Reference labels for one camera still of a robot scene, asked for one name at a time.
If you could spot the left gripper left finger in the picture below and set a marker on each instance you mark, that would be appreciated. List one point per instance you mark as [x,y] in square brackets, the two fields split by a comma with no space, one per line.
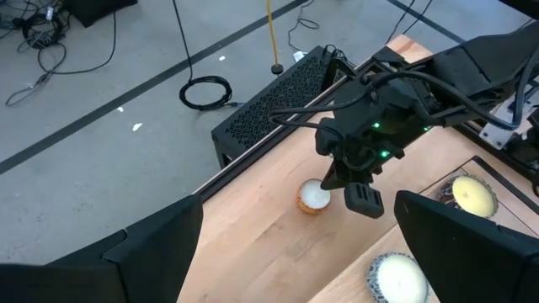
[147,261]

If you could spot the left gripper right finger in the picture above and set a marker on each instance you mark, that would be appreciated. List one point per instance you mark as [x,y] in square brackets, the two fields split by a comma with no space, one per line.
[463,261]

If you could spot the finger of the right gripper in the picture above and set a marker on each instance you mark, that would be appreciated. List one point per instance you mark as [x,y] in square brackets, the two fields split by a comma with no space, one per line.
[364,200]
[332,179]

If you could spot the yellow-green tealight candle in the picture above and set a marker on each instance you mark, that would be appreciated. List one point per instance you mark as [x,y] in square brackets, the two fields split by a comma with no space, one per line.
[471,195]

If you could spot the wooden riser shelf black legs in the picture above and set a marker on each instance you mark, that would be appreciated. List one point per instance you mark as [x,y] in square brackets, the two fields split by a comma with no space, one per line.
[507,208]

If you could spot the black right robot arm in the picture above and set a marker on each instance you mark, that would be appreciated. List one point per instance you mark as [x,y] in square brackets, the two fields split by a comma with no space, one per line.
[484,71]

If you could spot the black perforated metal box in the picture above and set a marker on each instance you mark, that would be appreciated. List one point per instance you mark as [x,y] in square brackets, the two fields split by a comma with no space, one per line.
[273,109]

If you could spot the black floor box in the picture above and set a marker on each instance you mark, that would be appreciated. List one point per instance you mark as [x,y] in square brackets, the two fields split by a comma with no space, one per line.
[101,8]

